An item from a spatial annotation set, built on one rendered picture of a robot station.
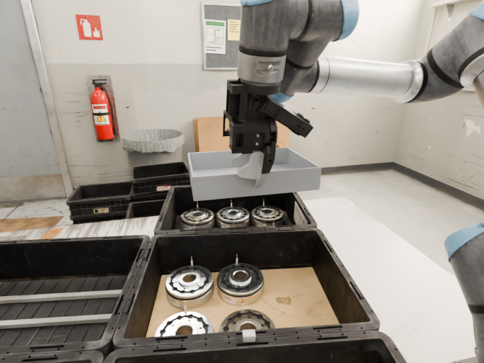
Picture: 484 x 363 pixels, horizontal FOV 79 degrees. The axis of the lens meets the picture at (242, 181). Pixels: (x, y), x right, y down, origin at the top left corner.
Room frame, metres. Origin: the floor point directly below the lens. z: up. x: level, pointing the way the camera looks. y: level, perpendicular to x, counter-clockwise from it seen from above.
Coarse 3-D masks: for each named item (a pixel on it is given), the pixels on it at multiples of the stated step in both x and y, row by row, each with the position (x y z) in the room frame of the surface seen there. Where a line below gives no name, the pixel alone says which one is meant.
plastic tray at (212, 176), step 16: (192, 160) 0.73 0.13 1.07; (208, 160) 0.73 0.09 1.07; (224, 160) 0.74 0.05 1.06; (288, 160) 0.76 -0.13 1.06; (304, 160) 0.67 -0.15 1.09; (192, 176) 0.54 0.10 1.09; (208, 176) 0.54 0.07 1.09; (224, 176) 0.55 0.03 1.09; (272, 176) 0.57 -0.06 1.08; (288, 176) 0.57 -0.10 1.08; (304, 176) 0.58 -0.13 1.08; (320, 176) 0.59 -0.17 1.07; (192, 192) 0.56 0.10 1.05; (208, 192) 0.54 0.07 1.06; (224, 192) 0.54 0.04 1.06; (240, 192) 0.55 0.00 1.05; (256, 192) 0.56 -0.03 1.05; (272, 192) 0.57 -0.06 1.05
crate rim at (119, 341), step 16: (320, 240) 0.58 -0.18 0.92; (144, 256) 0.51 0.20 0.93; (336, 256) 0.51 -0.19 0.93; (144, 272) 0.46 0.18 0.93; (352, 288) 0.41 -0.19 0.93; (128, 304) 0.38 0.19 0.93; (368, 304) 0.38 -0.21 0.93; (128, 320) 0.35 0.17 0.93; (368, 320) 0.35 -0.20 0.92; (160, 336) 0.31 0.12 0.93; (176, 336) 0.31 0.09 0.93; (192, 336) 0.31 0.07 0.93; (208, 336) 0.31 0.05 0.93; (224, 336) 0.31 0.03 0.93; (240, 336) 0.31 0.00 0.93; (256, 336) 0.31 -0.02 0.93; (272, 336) 0.32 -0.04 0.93
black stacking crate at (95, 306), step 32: (0, 256) 0.55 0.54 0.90; (32, 256) 0.56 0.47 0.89; (64, 256) 0.56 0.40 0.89; (96, 256) 0.57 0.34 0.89; (128, 256) 0.58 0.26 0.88; (0, 288) 0.53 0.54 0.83; (32, 288) 0.53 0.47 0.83; (64, 288) 0.53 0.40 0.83; (96, 288) 0.53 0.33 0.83; (0, 320) 0.44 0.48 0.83
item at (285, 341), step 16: (288, 336) 0.31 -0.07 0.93; (304, 336) 0.31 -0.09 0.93; (320, 336) 0.32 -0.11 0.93; (336, 336) 0.31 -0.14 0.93; (352, 336) 0.31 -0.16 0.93; (368, 336) 0.31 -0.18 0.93; (384, 336) 0.31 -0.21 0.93; (112, 352) 0.29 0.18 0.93; (128, 352) 0.29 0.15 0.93; (144, 352) 0.29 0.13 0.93; (160, 352) 0.29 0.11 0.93; (176, 352) 0.29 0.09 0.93; (192, 352) 0.29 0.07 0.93; (208, 352) 0.29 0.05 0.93; (224, 352) 0.29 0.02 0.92
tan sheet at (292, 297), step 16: (272, 272) 0.58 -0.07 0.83; (288, 272) 0.58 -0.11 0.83; (304, 272) 0.58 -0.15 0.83; (160, 288) 0.53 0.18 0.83; (272, 288) 0.53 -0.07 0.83; (288, 288) 0.53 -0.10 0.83; (304, 288) 0.53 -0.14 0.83; (320, 288) 0.53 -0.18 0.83; (160, 304) 0.48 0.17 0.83; (208, 304) 0.48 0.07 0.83; (224, 304) 0.48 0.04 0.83; (256, 304) 0.48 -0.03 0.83; (272, 304) 0.48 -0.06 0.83; (288, 304) 0.48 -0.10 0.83; (304, 304) 0.48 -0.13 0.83; (320, 304) 0.48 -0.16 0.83; (160, 320) 0.44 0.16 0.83; (272, 320) 0.44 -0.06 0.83; (288, 320) 0.44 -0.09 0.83; (304, 320) 0.44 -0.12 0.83; (320, 320) 0.44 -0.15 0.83; (336, 320) 0.44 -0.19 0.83
